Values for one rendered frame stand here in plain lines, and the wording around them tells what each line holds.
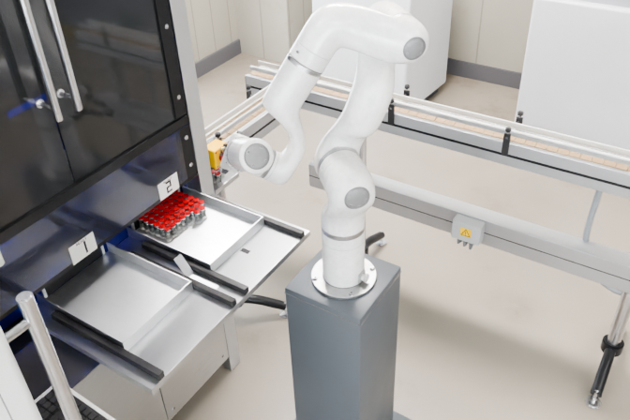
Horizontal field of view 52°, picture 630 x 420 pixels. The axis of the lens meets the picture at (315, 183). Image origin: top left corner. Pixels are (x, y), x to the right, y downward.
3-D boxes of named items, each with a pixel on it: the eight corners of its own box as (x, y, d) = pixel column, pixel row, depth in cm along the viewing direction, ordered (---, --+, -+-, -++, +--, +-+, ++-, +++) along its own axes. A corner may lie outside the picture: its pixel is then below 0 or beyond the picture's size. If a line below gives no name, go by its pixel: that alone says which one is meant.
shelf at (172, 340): (26, 320, 179) (23, 314, 177) (194, 191, 226) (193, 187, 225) (153, 395, 157) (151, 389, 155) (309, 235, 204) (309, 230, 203)
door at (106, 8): (74, 182, 171) (5, -47, 137) (184, 112, 200) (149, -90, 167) (75, 182, 170) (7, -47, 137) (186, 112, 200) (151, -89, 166)
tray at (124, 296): (38, 303, 181) (36, 294, 179) (109, 250, 199) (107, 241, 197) (126, 352, 165) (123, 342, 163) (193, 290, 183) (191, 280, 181)
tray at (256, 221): (128, 235, 204) (126, 227, 202) (184, 194, 222) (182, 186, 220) (211, 273, 188) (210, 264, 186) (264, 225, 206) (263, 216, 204)
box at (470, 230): (450, 236, 264) (452, 219, 259) (455, 230, 267) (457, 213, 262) (478, 246, 258) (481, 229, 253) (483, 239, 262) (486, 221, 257)
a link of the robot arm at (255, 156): (268, 147, 164) (235, 131, 161) (283, 149, 152) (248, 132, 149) (254, 177, 164) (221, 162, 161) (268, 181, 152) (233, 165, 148)
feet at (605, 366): (579, 404, 250) (587, 381, 242) (609, 321, 284) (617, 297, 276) (601, 413, 246) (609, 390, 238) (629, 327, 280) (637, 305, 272)
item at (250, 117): (195, 192, 229) (188, 155, 220) (163, 180, 236) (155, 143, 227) (302, 111, 275) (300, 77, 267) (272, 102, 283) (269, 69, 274)
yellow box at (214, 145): (200, 164, 222) (197, 146, 218) (214, 154, 227) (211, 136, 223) (217, 170, 219) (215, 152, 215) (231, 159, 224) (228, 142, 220)
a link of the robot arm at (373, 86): (319, 200, 164) (303, 167, 177) (361, 204, 169) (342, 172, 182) (387, 10, 141) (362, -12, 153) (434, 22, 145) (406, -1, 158)
